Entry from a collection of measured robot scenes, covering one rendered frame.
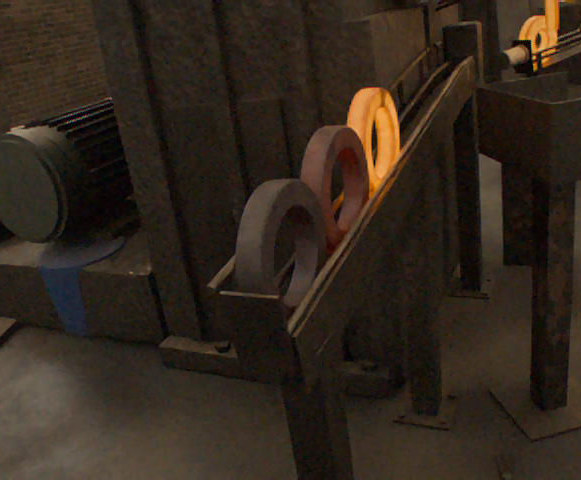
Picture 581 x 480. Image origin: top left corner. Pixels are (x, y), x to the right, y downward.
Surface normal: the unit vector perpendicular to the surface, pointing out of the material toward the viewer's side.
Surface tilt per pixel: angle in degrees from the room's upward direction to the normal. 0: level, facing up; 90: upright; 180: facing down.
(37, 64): 90
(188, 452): 0
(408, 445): 0
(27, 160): 90
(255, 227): 46
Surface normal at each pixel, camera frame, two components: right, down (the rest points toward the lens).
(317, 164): -0.42, -0.32
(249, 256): -0.44, -0.01
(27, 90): 0.90, 0.04
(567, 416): -0.14, -0.92
